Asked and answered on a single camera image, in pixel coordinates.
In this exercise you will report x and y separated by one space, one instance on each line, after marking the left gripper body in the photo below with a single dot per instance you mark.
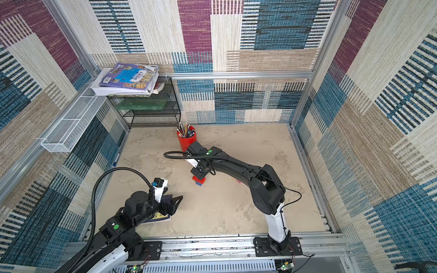
163 209

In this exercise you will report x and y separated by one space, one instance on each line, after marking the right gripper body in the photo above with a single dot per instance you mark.
201 172

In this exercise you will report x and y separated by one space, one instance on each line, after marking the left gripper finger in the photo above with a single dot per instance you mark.
171 209
176 200

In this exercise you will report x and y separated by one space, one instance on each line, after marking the red lego brick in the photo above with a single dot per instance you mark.
195 179

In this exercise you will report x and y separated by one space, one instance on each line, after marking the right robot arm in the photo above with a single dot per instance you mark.
266 188

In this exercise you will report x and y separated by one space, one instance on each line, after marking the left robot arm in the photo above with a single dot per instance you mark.
117 240

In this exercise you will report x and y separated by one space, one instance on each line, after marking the dark blue notebook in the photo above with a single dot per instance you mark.
158 217

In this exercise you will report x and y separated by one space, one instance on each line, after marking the red pencil cup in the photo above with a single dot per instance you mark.
185 142

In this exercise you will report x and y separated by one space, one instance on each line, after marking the pencils in cup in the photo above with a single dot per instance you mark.
185 130

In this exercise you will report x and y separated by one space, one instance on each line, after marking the green tray on shelf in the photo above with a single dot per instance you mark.
141 104

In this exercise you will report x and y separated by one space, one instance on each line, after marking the stack of books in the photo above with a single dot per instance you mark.
128 80

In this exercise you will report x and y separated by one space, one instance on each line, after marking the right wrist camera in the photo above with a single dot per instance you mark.
192 162

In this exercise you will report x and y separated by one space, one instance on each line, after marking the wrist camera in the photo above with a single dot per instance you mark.
192 162
160 188

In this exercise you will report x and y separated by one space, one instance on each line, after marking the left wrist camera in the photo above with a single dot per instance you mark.
160 188

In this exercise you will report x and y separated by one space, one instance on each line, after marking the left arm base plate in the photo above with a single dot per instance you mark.
147 250

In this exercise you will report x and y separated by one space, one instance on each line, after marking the black wire shelf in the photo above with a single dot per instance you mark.
158 110

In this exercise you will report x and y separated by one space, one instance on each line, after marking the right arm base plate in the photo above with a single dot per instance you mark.
267 247

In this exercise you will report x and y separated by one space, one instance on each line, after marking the white wire basket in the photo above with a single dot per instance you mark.
68 131

